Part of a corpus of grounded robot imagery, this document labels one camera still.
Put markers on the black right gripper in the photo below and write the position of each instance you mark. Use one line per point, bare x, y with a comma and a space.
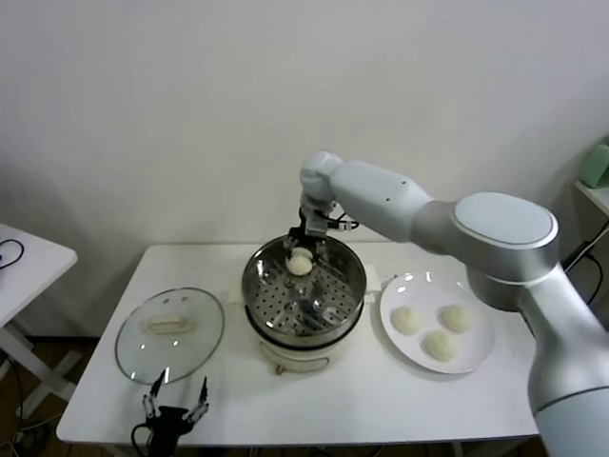
303, 216

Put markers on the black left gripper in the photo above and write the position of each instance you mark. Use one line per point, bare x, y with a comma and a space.
166, 419

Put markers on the white steamed baozi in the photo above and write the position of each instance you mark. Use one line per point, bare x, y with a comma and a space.
440, 345
456, 318
406, 320
300, 265

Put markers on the round glass pot lid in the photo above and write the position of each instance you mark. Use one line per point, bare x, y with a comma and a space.
195, 333

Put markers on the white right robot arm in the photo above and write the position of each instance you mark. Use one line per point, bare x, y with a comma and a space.
380, 200

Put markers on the stainless steel steamer basket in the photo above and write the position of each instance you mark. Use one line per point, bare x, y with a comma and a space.
261, 285

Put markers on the cream electric cooker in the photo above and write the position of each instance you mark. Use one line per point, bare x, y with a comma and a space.
295, 359

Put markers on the white folding side table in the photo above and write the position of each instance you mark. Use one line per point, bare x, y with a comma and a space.
38, 276

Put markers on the white round plate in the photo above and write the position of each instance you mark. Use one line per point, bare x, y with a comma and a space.
476, 352

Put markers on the white shelf rack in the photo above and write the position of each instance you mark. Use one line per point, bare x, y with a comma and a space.
595, 195

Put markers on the pale green appliance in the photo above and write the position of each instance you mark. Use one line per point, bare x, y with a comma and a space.
598, 164

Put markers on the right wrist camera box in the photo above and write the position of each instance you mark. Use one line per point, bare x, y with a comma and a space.
318, 224

